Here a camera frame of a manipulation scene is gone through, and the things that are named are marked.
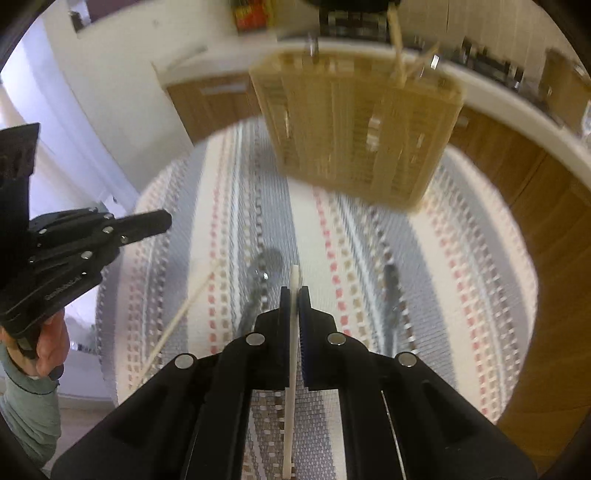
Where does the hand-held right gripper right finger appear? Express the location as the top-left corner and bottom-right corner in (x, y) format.
(298, 286), (540, 480)

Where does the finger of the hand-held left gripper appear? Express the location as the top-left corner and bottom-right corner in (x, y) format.
(31, 224), (172, 274)
(28, 208), (172, 241)

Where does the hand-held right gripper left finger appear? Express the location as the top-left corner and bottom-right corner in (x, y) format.
(51, 285), (294, 480)

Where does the beige plastic utensil basket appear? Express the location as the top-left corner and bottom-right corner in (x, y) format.
(249, 48), (465, 214)

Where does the person's left forearm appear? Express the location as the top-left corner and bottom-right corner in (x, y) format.
(0, 346), (63, 467)

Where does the person's left hand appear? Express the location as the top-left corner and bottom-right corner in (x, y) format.
(0, 308), (71, 379)

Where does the striped woven table mat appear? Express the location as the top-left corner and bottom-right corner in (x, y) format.
(95, 122), (539, 480)

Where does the dark red sauce bottle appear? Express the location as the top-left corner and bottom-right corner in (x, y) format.
(233, 0), (271, 32)

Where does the black glass gas stove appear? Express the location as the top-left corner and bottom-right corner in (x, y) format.
(277, 0), (532, 88)

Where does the brown rice cooker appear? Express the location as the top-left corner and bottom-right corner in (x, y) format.
(542, 48), (591, 125)

